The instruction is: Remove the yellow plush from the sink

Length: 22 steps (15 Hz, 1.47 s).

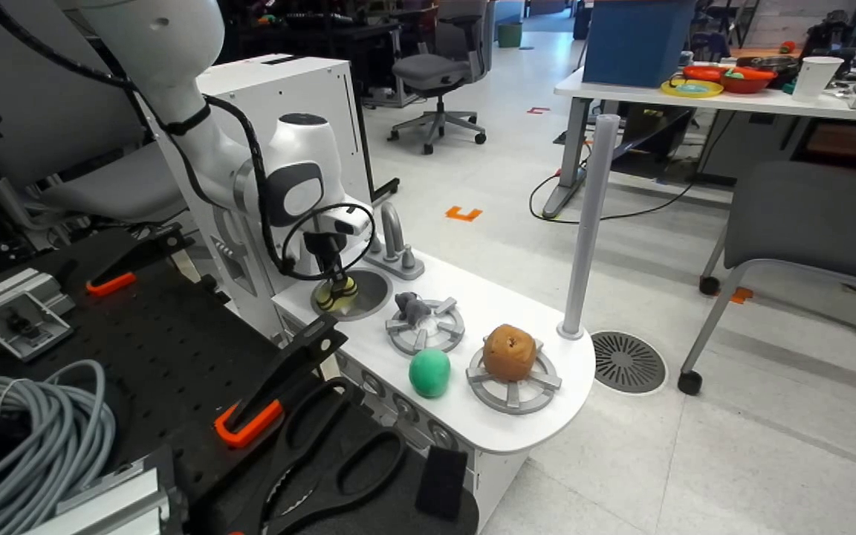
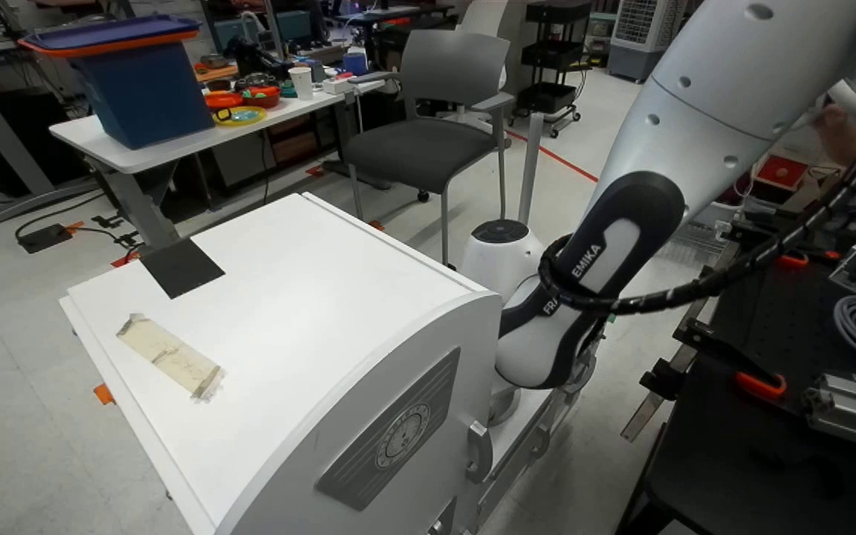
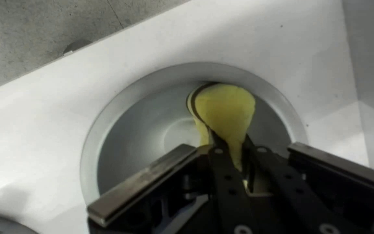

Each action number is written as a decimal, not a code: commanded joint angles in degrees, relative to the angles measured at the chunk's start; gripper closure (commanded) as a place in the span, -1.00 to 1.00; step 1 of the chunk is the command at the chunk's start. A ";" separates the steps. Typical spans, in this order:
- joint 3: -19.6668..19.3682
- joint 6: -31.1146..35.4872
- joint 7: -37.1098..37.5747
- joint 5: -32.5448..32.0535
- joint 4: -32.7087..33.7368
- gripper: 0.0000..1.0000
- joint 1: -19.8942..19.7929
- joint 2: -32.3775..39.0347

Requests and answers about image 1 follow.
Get grey cable bundle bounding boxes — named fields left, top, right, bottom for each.
left=0, top=356, right=119, bottom=535

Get black flat phone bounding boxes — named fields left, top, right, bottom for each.
left=414, top=444, right=471, bottom=524

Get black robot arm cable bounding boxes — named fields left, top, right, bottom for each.
left=0, top=0, right=379, bottom=287

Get black floor cable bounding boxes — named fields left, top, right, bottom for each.
left=526, top=107, right=728, bottom=229

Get grey chair with castors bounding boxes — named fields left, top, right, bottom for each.
left=674, top=162, right=856, bottom=398

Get square metal mounting plate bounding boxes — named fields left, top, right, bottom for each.
left=0, top=290, right=74, bottom=364

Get round floor drain grate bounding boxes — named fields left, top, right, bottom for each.
left=590, top=331, right=670, bottom=395

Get grey toy burner grate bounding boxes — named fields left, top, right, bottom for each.
left=383, top=291, right=471, bottom=356
left=463, top=339, right=564, bottom=416

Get grey swivel office chair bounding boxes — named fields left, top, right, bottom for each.
left=383, top=0, right=499, bottom=159

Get brown plush fruit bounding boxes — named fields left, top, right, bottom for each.
left=481, top=322, right=539, bottom=385

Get black toy cabinet handle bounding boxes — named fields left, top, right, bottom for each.
left=373, top=177, right=405, bottom=209

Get large grey chair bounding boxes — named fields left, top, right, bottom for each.
left=0, top=0, right=188, bottom=227

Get grey vertical pole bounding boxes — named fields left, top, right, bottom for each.
left=557, top=114, right=625, bottom=343

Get red bowl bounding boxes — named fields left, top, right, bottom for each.
left=680, top=64, right=780, bottom=99

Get silver aluminium profile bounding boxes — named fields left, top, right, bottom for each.
left=25, top=463, right=169, bottom=535

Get blue box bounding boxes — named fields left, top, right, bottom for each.
left=582, top=0, right=703, bottom=89

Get grey toy faucet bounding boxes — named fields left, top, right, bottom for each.
left=367, top=203, right=428, bottom=284

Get green ball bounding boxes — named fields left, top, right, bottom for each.
left=407, top=347, right=456, bottom=401

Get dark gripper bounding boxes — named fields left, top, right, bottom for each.
left=300, top=218, right=370, bottom=295

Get white office table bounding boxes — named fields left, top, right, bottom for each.
left=542, top=68, right=856, bottom=223

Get small grey toy figure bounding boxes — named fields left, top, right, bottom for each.
left=393, top=290, right=431, bottom=331

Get yellow plate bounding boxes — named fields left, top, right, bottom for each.
left=657, top=78, right=725, bottom=105

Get large black clamp orange handle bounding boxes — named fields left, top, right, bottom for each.
left=212, top=312, right=352, bottom=453

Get small black clamp orange handle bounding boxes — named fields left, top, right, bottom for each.
left=84, top=229, right=193, bottom=304

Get yellow plush toy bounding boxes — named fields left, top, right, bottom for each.
left=313, top=279, right=362, bottom=312

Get grey toy sink bowl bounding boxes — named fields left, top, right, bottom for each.
left=309, top=269, right=396, bottom=322

